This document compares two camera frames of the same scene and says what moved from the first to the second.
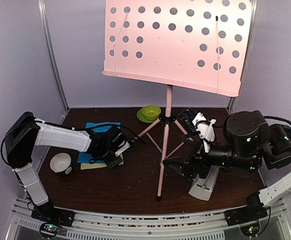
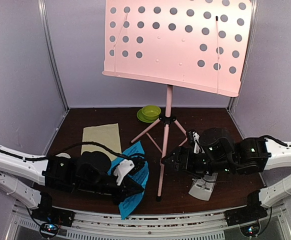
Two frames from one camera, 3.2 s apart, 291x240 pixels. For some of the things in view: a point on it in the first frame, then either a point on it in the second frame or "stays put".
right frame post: (252, 35) stays put
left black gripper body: (107, 154) to (85, 186)
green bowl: (151, 112) stays put
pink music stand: (198, 44) stays put
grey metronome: (202, 188) stays put
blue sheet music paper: (84, 157) to (140, 178)
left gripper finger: (115, 162) to (117, 200)
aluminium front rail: (207, 225) stays put
